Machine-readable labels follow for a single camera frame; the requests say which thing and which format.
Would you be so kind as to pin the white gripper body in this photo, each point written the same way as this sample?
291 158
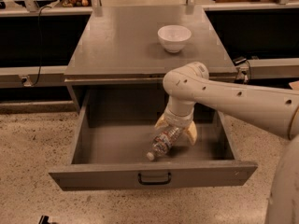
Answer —
177 119

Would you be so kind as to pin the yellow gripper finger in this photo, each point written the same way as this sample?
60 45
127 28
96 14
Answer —
191 133
161 123

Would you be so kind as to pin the clear plastic water bottle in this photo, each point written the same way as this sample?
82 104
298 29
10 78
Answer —
163 142

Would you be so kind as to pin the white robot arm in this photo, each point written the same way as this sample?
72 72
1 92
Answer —
271 109

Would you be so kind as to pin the open grey top drawer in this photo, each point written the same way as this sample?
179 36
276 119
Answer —
114 134

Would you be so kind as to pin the grey cabinet counter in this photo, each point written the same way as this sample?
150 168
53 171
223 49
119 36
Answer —
121 44

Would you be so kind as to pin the white ceramic bowl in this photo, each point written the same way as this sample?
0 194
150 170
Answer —
174 38

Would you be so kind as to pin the black object on floor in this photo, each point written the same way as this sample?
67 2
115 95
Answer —
44 220

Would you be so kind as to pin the black drawer handle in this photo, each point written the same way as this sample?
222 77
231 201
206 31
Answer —
154 180

